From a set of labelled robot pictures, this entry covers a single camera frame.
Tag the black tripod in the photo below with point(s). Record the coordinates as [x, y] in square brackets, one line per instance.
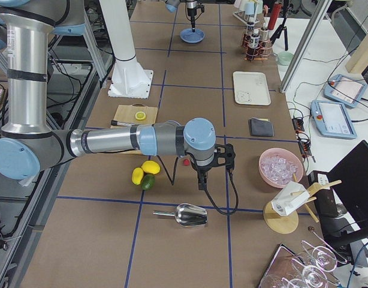
[282, 27]

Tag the lemon half slice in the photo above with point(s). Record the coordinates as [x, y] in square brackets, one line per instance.
[140, 115]

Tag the glass rack tray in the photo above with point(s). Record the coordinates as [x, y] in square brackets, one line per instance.
[312, 267]

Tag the red cylinder bottle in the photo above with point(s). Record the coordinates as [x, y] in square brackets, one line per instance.
[275, 11]

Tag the black monitor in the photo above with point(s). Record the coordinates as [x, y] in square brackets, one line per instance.
[352, 170]

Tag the far teach pendant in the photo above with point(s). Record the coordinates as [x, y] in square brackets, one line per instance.
[345, 90]

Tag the aluminium frame post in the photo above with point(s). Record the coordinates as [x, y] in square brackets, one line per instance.
[305, 40]

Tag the yellow lemon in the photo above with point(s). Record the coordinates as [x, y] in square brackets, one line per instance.
[151, 167]
[137, 176]

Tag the near teach pendant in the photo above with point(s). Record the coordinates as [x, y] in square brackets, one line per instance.
[332, 119]

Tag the tea bottle right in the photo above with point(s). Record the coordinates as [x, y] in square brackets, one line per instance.
[250, 26]

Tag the steel ice scoop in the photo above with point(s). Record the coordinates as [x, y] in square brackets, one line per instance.
[186, 215]

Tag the blue plate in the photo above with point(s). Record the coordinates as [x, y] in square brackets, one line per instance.
[192, 37]

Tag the steel muddler black tip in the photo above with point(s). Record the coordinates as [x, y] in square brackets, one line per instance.
[118, 123]

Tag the small circuit board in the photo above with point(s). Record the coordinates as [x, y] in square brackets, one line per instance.
[298, 124]

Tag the tea bottle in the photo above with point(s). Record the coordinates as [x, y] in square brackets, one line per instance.
[254, 39]
[264, 33]
[250, 26]

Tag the bamboo cutting board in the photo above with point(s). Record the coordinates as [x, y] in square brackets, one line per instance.
[125, 113]

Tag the tea bottle front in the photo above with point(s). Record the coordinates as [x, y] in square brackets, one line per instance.
[264, 33]

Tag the copper wire bottle rack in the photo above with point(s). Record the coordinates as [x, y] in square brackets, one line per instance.
[262, 52]

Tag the white paper cup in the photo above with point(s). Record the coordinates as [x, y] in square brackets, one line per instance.
[290, 198]

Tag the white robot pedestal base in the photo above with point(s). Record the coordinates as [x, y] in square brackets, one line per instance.
[129, 79]

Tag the green lime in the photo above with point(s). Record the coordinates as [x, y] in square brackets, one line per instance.
[147, 182]

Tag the yellow lemon lower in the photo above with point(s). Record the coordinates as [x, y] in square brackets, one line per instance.
[137, 176]

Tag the teach pendant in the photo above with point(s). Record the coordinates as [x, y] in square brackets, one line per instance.
[332, 119]
[345, 90]

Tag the cream bear tray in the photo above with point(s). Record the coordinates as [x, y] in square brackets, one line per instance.
[250, 88]

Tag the tea bottle left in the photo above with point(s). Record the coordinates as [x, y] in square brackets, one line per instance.
[254, 39]

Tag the grey yellow cloth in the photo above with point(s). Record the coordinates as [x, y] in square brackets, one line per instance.
[260, 128]

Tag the yellow lemon upper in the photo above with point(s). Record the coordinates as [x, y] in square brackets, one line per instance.
[151, 167]

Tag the green cup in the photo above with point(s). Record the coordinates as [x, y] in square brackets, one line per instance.
[284, 58]

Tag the pink bowl of ice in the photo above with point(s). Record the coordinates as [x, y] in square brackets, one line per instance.
[278, 167]

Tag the wooden cup stand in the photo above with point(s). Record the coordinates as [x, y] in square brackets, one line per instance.
[288, 224]

